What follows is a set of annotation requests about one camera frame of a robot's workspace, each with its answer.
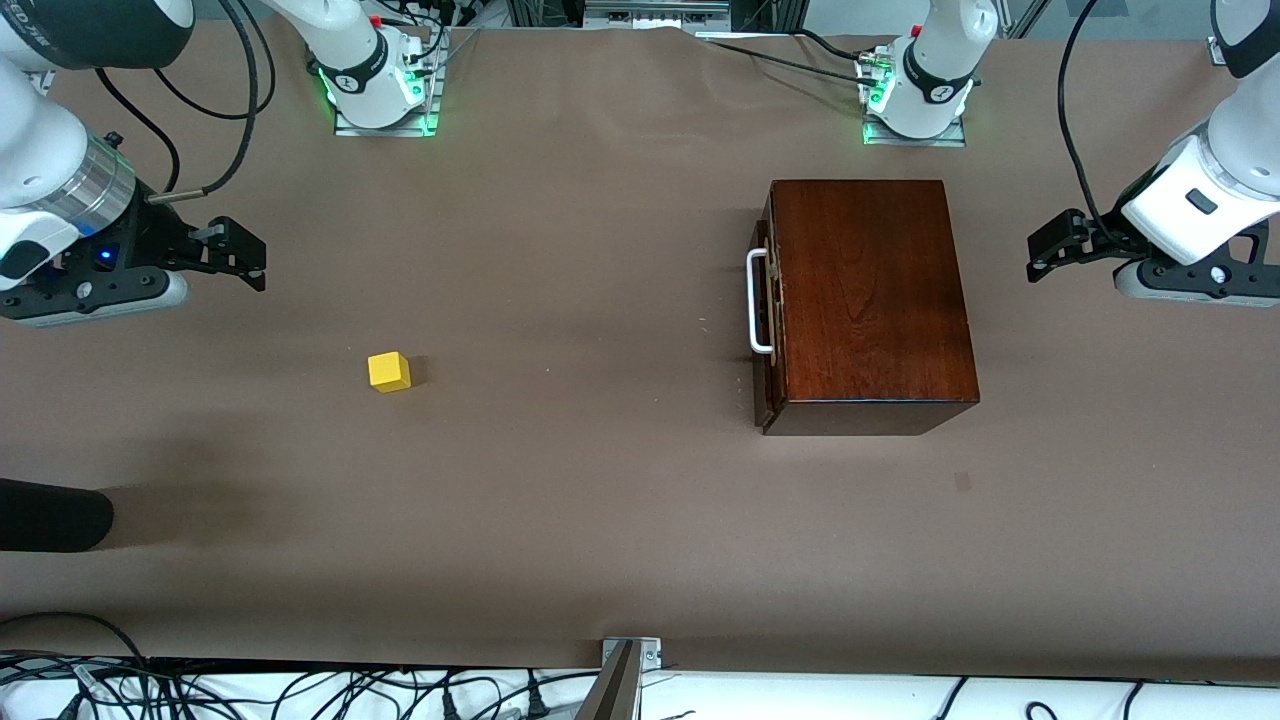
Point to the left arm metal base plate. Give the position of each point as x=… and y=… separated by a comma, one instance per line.
x=915, y=141

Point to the yellow block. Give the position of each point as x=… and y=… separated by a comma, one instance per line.
x=388, y=372

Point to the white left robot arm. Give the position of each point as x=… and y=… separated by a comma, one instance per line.
x=1230, y=170

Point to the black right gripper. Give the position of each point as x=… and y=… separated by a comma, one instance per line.
x=158, y=240

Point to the aluminium frame rail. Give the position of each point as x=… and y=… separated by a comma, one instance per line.
x=650, y=12

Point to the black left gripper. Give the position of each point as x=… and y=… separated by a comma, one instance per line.
x=1103, y=241

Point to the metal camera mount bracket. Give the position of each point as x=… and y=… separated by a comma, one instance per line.
x=620, y=680

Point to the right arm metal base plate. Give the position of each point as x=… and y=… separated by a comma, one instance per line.
x=385, y=130

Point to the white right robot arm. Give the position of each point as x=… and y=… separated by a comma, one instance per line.
x=40, y=150

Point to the dark wooden cabinet box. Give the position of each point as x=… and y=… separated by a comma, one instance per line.
x=870, y=300

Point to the metal table corner bracket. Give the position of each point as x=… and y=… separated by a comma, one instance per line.
x=1215, y=50

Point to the black cylinder object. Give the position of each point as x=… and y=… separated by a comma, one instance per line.
x=50, y=515

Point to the paper table cover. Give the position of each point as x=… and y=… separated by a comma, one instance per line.
x=500, y=470

